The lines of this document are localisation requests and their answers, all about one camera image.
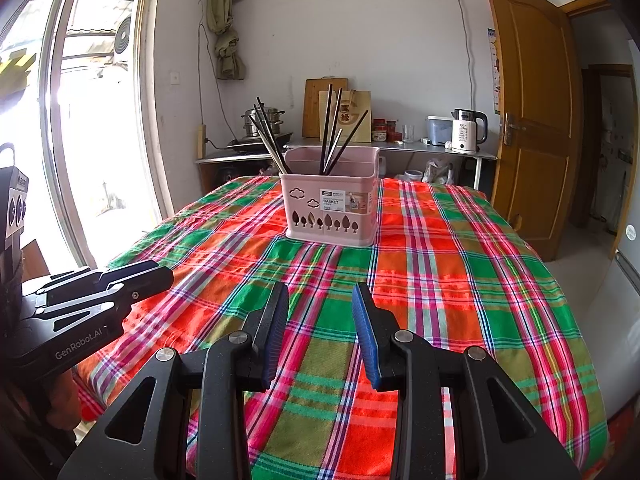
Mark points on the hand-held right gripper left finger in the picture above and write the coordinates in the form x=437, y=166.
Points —
x=275, y=340

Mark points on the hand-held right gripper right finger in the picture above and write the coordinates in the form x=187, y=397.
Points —
x=365, y=340

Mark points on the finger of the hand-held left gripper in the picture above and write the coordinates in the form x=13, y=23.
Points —
x=150, y=282
x=75, y=280

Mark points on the pink utensil basket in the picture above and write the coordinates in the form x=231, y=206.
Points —
x=360, y=220

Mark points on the bunch of black chopsticks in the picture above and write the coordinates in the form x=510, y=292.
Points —
x=326, y=125

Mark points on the red green plaid tablecloth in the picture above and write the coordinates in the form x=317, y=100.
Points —
x=450, y=285

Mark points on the dark kitchen appliance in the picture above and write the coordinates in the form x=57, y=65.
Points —
x=227, y=176

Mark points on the low metal shelf table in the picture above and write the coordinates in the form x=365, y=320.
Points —
x=220, y=158

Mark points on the sliding glass window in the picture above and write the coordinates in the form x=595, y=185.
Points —
x=52, y=135

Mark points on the beige power strip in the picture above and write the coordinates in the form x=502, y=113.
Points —
x=201, y=142

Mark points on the black induction cooker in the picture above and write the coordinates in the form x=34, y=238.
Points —
x=245, y=144

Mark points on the white plastic jug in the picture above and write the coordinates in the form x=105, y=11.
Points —
x=382, y=166

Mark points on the white plastic bag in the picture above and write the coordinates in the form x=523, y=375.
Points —
x=440, y=170

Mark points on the stainless steel table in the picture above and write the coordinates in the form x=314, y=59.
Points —
x=415, y=146

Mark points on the red lidded jar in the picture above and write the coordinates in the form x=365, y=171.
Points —
x=395, y=132
x=380, y=132

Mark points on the stainless steel steamer pot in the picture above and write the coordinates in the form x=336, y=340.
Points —
x=276, y=116

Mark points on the clear drinking glass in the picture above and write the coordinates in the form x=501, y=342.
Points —
x=409, y=133

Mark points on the clear plastic water jug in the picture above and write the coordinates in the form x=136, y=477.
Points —
x=439, y=132

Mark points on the white electric kettle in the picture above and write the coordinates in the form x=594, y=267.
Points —
x=465, y=135

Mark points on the wooden cutting board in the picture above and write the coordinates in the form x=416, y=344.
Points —
x=312, y=110

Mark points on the tan paper bag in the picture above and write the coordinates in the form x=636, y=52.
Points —
x=362, y=100

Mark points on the hanging grey-green curtain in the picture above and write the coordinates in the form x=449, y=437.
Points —
x=227, y=55

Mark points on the wooden door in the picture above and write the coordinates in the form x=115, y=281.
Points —
x=535, y=110

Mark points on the wall poster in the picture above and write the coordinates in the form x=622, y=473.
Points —
x=495, y=70

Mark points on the wooden door frame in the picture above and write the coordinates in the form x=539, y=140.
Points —
x=587, y=2

